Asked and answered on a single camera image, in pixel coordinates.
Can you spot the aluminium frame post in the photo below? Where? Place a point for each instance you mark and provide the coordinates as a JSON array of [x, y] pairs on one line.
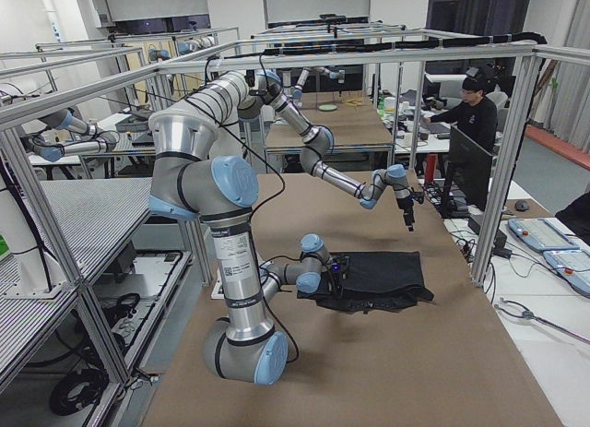
[[513, 133]]

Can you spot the black computer mouse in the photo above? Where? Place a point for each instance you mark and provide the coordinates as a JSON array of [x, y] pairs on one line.
[[521, 205]]

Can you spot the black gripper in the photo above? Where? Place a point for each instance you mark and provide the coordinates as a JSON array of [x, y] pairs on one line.
[[336, 278], [406, 207]]

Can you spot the black Huawei monitor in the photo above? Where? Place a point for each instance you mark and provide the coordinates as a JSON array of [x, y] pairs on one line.
[[467, 177]]

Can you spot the black grabber stick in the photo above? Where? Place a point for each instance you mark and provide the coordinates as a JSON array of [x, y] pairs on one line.
[[526, 313]]

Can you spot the blue teach pendant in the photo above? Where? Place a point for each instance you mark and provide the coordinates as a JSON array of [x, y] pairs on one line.
[[540, 235], [573, 266]]

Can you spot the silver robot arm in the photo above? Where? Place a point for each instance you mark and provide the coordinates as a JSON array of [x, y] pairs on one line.
[[244, 344], [248, 93]]

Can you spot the black printed t-shirt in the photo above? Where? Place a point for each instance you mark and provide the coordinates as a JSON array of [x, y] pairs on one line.
[[388, 281]]

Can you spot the man with headset seated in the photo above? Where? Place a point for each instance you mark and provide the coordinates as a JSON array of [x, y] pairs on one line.
[[476, 115]]

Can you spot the grey slatted work table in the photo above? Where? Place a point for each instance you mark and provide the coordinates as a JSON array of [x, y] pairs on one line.
[[86, 223]]

